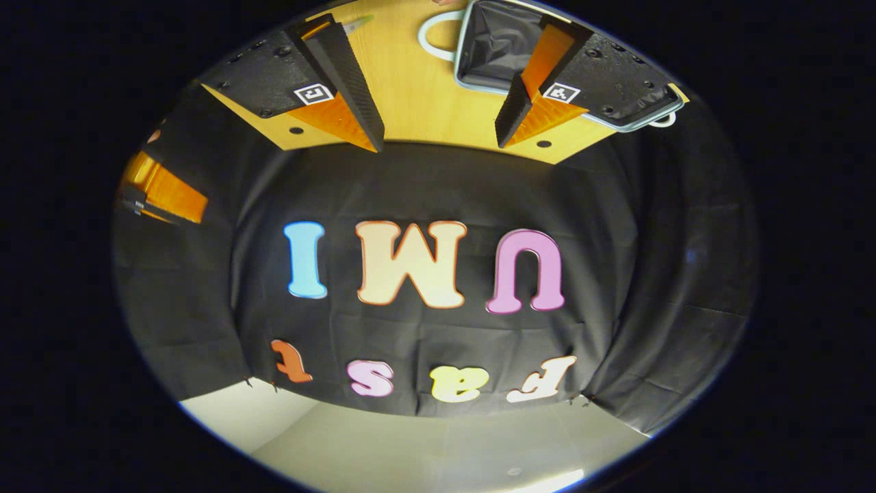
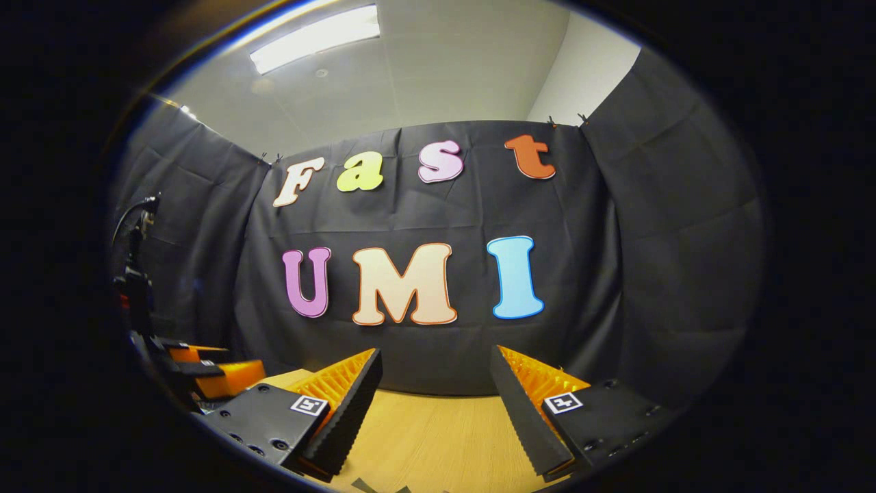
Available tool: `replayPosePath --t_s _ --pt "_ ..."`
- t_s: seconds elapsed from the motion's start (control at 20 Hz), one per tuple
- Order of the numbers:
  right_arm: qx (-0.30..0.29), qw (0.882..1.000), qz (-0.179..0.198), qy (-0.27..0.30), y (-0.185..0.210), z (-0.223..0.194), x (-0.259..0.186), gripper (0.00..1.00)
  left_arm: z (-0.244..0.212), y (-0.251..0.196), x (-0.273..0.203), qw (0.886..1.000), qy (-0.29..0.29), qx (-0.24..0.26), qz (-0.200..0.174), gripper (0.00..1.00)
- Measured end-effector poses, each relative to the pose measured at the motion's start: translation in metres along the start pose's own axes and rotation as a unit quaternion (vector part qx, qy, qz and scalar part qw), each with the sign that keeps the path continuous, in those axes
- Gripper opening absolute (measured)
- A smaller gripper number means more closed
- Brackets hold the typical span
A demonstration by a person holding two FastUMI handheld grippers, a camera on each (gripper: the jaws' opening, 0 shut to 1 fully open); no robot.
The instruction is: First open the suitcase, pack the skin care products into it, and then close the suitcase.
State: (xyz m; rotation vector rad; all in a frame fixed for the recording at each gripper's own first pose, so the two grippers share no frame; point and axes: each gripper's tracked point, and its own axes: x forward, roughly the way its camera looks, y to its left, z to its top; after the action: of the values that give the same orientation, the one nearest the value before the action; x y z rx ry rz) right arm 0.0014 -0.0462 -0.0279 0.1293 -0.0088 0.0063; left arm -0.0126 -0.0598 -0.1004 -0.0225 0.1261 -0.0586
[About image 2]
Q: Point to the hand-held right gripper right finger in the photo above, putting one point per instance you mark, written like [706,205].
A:
[523,418]

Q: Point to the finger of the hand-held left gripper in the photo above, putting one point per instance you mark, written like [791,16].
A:
[198,354]
[229,378]

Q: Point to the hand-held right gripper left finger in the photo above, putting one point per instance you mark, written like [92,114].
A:
[349,418]

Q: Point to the black backdrop cloth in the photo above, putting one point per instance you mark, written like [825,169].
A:
[445,212]

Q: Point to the ceiling light panel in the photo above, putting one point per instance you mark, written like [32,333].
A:
[315,40]

